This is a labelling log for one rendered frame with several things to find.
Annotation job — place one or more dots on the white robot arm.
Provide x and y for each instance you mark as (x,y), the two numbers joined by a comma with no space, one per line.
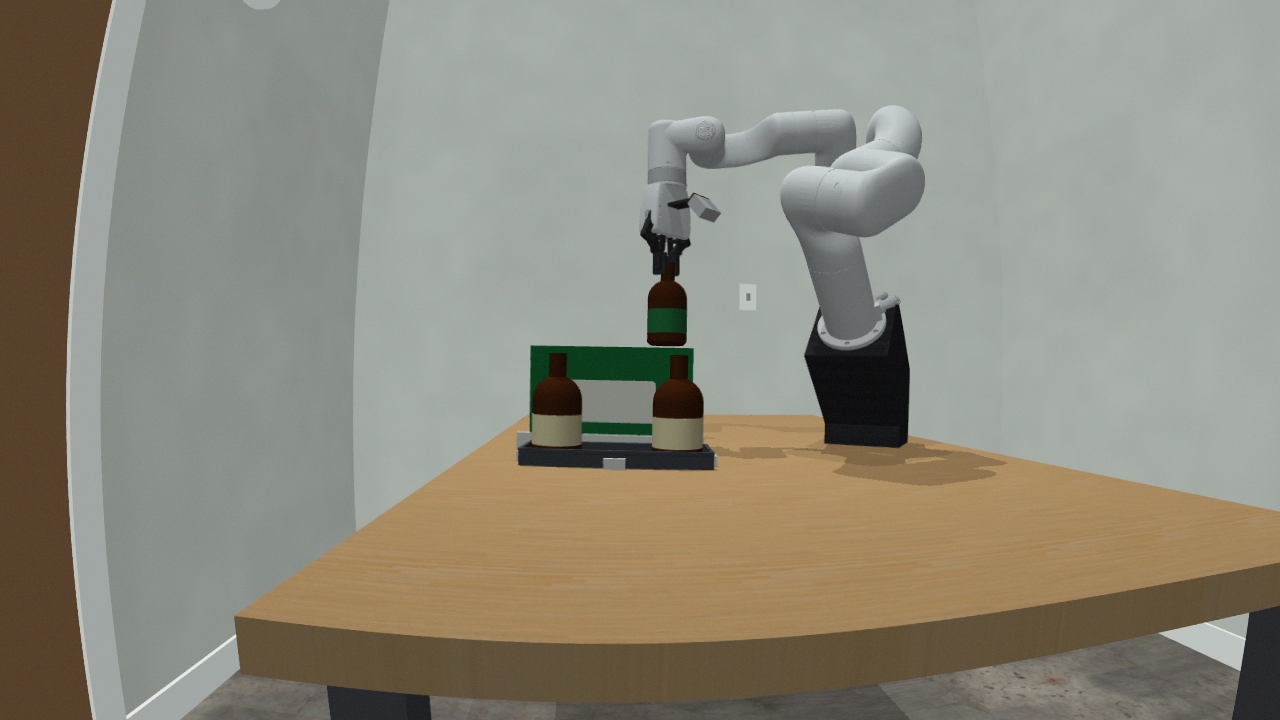
(818,199)

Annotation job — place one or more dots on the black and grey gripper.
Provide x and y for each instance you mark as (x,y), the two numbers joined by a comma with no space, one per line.
(655,214)

